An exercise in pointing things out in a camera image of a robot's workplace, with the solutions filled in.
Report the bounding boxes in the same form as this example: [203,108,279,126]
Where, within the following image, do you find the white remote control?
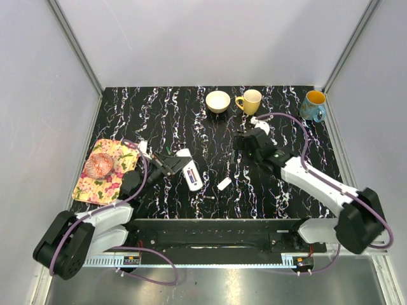
[176,148,203,191]

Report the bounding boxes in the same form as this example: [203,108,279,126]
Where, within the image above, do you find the blue purple battery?
[187,170,196,184]

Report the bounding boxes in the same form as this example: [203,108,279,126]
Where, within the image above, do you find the white battery cover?
[217,177,231,191]

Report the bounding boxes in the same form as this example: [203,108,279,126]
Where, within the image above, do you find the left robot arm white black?
[32,149,193,280]

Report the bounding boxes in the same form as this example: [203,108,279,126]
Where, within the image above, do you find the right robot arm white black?
[233,127,385,254]

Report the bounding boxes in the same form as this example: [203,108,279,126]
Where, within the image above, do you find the yellow mug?
[235,89,262,115]

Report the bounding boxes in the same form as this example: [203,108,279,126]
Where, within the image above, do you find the cream ceramic bowl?
[205,90,230,114]

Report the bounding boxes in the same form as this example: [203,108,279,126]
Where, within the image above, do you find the floral rectangular tray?
[72,139,139,205]

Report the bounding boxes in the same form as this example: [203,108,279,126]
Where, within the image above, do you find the red patterned glass bowl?
[84,152,113,179]

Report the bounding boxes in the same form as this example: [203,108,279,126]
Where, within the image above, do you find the blue floral mug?
[300,90,326,123]

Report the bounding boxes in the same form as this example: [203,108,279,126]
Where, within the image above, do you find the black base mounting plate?
[126,229,327,254]

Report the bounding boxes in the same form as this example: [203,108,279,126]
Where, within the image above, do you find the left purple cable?
[49,139,179,286]

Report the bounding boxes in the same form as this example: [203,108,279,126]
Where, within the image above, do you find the purple cable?
[256,113,395,276]
[49,139,179,286]

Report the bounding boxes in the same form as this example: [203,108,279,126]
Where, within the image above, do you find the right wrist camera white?
[250,117,270,135]

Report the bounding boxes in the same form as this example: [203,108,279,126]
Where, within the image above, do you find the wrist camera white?
[137,140,149,158]
[250,117,270,135]

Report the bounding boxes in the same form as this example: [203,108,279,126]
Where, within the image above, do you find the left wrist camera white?
[137,140,149,158]

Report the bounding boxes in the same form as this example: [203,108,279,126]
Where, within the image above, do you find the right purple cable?
[256,113,395,276]

